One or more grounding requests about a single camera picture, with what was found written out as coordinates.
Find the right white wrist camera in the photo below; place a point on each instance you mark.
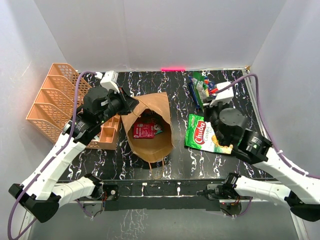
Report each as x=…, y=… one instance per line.
x=225, y=94

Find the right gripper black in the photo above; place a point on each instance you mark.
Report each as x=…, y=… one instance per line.
x=208, y=109

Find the green snack packet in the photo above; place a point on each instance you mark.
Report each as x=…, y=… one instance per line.
x=201, y=136

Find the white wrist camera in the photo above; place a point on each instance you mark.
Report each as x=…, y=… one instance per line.
x=109, y=80
x=225, y=94

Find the blue burts chips packet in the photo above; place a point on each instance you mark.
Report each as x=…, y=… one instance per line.
x=211, y=88

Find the teal foxs candy bag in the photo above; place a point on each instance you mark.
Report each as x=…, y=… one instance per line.
x=200, y=88

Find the pink tape strip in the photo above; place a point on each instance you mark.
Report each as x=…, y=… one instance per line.
x=173, y=69

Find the brown paper bag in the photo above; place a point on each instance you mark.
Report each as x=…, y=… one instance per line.
x=153, y=108

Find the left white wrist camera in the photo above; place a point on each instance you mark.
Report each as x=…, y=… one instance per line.
x=109, y=80

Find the orange plastic file organizer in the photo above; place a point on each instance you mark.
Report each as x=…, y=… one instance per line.
x=53, y=108

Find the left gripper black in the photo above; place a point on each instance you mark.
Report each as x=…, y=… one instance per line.
x=128, y=102

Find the red snack packet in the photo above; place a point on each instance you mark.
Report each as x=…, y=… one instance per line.
x=143, y=131

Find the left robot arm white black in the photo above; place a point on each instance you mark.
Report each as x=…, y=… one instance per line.
x=39, y=193

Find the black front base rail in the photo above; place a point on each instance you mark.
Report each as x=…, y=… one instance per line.
x=159, y=194

